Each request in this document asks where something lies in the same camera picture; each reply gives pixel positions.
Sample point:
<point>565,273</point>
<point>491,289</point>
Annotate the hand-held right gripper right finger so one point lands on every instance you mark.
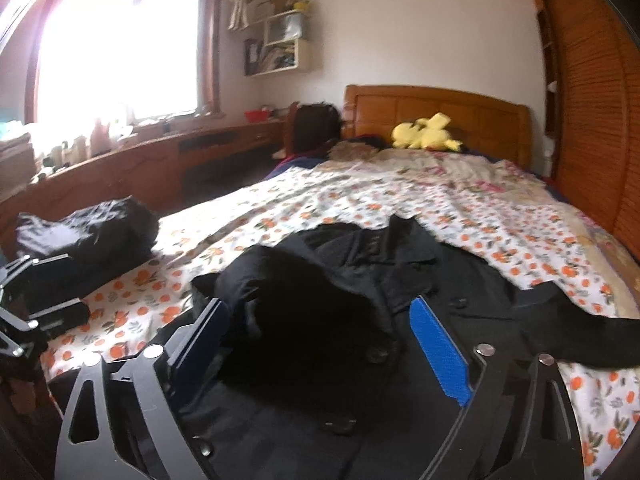
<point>440,355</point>

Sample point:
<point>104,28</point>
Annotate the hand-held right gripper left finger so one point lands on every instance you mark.
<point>200,346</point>

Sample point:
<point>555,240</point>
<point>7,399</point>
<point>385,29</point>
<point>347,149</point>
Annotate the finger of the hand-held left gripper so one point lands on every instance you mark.
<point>50,276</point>
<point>60,319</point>

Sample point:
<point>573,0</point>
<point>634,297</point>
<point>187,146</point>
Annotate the black coat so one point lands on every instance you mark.
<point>340,310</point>

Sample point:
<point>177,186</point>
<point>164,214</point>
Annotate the black folded jacket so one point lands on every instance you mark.
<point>85,237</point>

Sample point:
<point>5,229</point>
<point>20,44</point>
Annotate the bottles on desk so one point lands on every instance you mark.
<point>95,140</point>

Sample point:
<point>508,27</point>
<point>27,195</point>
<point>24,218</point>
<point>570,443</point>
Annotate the long wooden desk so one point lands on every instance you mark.
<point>150,165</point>

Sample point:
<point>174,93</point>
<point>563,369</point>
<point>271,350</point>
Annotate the orange print bed sheet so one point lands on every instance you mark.
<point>350,200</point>

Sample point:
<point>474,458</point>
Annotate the floral quilt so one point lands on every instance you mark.
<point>450,165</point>

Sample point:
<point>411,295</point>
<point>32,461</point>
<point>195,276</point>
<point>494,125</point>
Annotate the yellow plush toy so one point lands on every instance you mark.
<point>425,134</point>

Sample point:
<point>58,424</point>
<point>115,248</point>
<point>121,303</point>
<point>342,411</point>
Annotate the red bowl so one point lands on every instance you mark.
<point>257,116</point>

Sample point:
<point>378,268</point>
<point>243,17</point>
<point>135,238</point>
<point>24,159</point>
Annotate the wooden chair with dark cloth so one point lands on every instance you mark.
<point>312,127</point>

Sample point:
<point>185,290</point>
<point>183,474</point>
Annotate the wooden bed headboard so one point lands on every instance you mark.
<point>450,107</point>

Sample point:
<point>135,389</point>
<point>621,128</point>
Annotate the wooden louvered wardrobe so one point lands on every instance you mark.
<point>590,90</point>

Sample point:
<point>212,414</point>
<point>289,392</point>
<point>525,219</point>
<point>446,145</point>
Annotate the window with wooden frame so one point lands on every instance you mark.
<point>120,45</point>

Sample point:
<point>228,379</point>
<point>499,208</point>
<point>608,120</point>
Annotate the white wall shelf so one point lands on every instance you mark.
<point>280,52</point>

